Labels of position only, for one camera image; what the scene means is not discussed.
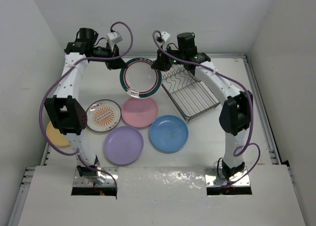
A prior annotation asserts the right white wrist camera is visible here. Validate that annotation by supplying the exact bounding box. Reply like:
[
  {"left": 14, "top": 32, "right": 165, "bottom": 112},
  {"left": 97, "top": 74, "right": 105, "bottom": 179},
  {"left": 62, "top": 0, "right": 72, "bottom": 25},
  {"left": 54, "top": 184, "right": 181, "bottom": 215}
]
[{"left": 158, "top": 31, "right": 171, "bottom": 49}]

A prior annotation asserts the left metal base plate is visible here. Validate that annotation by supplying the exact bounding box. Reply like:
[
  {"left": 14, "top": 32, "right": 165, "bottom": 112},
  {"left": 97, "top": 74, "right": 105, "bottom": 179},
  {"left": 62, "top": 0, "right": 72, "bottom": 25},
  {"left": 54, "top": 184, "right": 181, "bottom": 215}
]
[{"left": 73, "top": 167, "right": 119, "bottom": 187}]

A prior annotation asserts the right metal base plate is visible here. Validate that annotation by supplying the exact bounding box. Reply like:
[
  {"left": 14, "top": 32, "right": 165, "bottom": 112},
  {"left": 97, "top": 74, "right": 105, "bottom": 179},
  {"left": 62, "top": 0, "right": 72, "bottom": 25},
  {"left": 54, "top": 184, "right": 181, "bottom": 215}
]
[{"left": 204, "top": 167, "right": 251, "bottom": 187}]

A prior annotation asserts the pink plastic plate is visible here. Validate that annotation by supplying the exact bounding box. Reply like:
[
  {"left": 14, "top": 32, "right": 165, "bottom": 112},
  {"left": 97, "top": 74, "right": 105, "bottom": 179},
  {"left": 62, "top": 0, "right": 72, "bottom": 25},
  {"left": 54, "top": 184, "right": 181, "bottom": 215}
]
[{"left": 121, "top": 97, "right": 158, "bottom": 128}]

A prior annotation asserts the purple plastic plate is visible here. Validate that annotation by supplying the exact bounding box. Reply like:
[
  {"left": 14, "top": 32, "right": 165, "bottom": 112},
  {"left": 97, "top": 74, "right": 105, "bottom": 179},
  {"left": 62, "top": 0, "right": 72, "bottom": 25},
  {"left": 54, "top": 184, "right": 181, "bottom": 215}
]
[{"left": 104, "top": 126, "right": 144, "bottom": 166}]

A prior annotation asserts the purple cable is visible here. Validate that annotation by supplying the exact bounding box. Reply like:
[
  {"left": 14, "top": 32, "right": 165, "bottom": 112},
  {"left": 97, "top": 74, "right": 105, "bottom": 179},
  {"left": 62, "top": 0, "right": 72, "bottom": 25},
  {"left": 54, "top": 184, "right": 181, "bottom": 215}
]
[
  {"left": 152, "top": 30, "right": 261, "bottom": 188},
  {"left": 39, "top": 22, "right": 135, "bottom": 191}
]

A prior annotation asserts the metal base plate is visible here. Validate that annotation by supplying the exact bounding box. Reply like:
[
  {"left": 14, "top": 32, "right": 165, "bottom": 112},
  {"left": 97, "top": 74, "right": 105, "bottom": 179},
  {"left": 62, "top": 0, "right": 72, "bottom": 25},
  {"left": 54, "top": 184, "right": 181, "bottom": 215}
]
[
  {"left": 204, "top": 167, "right": 251, "bottom": 187},
  {"left": 73, "top": 167, "right": 119, "bottom": 187}
]

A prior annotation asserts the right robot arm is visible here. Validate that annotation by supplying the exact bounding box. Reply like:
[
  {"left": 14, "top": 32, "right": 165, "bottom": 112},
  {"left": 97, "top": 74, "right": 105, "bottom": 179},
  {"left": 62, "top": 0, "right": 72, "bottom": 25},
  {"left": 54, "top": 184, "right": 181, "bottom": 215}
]
[{"left": 152, "top": 30, "right": 253, "bottom": 181}]

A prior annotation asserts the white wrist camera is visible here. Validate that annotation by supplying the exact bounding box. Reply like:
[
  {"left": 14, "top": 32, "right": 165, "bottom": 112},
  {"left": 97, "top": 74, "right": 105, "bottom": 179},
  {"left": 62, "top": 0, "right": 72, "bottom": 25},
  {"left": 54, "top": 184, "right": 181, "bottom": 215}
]
[
  {"left": 158, "top": 31, "right": 171, "bottom": 49},
  {"left": 107, "top": 31, "right": 122, "bottom": 50}
]

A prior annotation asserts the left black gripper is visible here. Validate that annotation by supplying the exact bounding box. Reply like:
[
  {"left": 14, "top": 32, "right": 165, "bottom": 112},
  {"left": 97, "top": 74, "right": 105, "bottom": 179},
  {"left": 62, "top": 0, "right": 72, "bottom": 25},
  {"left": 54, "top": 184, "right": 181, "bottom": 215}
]
[{"left": 89, "top": 42, "right": 127, "bottom": 70}]

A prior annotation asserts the metal wire dish rack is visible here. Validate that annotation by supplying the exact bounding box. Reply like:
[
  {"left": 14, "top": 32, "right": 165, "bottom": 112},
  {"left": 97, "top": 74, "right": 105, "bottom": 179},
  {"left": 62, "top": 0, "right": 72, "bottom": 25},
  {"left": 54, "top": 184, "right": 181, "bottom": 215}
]
[{"left": 161, "top": 65, "right": 220, "bottom": 123}]

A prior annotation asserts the white plate green rim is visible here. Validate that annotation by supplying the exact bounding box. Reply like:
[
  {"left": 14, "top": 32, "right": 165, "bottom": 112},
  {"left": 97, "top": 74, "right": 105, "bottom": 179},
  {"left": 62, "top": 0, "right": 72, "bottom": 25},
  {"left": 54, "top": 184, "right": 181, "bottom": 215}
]
[{"left": 119, "top": 57, "right": 162, "bottom": 99}]

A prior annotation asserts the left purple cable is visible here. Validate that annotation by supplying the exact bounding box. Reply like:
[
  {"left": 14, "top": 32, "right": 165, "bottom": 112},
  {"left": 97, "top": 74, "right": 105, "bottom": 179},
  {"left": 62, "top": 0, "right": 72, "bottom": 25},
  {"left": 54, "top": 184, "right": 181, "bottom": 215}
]
[{"left": 39, "top": 22, "right": 135, "bottom": 191}]

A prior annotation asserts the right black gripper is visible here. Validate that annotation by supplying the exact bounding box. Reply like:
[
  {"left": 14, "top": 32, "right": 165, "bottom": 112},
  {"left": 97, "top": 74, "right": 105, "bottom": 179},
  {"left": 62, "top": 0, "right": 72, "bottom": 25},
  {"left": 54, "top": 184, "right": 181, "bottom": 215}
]
[{"left": 152, "top": 44, "right": 185, "bottom": 72}]

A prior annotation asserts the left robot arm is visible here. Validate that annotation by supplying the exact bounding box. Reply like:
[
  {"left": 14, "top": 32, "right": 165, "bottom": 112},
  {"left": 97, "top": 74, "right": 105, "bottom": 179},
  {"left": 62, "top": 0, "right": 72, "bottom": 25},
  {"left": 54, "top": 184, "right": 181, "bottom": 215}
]
[{"left": 39, "top": 28, "right": 126, "bottom": 178}]

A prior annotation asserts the blue plastic plate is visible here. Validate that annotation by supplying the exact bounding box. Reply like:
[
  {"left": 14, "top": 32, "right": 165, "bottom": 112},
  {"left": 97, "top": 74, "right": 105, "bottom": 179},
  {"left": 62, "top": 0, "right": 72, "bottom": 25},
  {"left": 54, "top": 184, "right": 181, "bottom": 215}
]
[{"left": 149, "top": 115, "right": 189, "bottom": 153}]

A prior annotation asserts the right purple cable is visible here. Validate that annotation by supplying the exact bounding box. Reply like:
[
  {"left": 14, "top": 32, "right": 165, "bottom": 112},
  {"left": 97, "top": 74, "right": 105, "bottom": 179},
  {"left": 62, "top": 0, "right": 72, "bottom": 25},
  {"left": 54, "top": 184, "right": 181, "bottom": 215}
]
[{"left": 152, "top": 30, "right": 261, "bottom": 188}]

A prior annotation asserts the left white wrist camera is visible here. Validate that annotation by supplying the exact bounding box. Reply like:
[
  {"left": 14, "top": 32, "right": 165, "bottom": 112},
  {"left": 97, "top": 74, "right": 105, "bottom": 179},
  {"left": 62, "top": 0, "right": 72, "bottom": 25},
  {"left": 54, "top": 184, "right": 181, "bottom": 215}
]
[{"left": 107, "top": 31, "right": 122, "bottom": 50}]

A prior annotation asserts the white front cover board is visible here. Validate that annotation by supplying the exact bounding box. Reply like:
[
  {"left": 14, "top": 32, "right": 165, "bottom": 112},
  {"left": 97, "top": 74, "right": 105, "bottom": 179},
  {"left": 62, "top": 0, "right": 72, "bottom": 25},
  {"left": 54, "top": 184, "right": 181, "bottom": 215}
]
[{"left": 19, "top": 165, "right": 305, "bottom": 226}]

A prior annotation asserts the yellow plastic plate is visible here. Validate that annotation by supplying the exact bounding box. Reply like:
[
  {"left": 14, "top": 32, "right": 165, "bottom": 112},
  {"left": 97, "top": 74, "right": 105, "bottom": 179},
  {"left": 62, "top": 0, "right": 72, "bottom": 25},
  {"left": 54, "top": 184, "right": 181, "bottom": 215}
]
[{"left": 46, "top": 121, "right": 70, "bottom": 148}]

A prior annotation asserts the white plate orange sunburst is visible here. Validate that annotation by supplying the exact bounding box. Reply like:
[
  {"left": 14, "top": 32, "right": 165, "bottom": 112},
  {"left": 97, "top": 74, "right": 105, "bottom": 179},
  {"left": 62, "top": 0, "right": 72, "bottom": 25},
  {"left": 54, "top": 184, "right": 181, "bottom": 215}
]
[{"left": 86, "top": 99, "right": 121, "bottom": 133}]

